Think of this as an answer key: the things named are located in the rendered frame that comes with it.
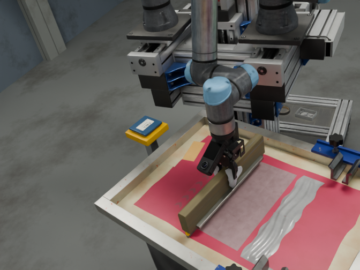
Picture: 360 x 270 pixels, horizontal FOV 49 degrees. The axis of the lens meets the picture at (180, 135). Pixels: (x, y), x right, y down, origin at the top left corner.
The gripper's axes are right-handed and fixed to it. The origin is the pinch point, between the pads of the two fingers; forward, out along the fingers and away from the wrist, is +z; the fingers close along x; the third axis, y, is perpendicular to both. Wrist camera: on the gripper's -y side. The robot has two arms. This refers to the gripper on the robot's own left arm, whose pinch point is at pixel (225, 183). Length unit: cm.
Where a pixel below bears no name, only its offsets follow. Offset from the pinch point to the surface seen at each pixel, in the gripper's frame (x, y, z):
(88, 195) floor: 144, 19, 100
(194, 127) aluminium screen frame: 29.1, 20.2, 1.8
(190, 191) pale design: 10.9, -5.0, 4.9
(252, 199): -8.0, 2.3, 4.7
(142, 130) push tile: 48.5, 9.9, 2.9
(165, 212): 12.3, -16.1, 5.3
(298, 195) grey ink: -19.6, 9.8, 3.7
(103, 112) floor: 216, 94, 98
